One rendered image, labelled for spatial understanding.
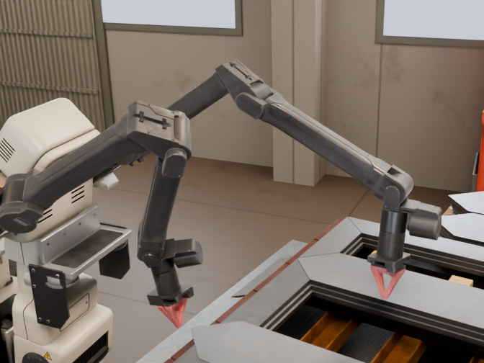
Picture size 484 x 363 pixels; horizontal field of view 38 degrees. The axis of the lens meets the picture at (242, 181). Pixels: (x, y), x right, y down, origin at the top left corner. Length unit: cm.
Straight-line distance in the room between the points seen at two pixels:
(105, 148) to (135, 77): 422
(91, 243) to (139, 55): 379
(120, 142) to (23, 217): 30
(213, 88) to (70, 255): 52
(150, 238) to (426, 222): 60
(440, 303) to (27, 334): 104
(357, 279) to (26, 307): 86
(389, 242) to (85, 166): 67
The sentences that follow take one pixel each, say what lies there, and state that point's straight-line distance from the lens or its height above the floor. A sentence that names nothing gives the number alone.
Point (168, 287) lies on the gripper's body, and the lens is 168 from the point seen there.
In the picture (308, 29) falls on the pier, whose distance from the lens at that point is 453.
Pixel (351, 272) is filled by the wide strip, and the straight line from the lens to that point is 195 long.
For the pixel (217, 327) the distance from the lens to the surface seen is 172.
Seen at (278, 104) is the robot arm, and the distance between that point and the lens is 156.
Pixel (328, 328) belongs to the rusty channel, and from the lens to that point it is 203.
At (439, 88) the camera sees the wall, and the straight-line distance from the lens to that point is 466.
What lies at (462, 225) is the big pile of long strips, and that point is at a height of 85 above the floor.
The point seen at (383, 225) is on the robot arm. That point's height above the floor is 115.
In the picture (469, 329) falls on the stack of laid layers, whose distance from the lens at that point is 179.
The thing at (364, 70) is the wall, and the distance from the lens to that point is 474.
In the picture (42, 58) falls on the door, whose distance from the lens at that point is 597.
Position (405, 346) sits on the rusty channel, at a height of 68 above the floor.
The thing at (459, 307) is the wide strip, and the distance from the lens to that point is 185.
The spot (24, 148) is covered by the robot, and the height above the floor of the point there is 132.
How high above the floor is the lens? 180
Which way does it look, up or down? 22 degrees down
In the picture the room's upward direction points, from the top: 2 degrees counter-clockwise
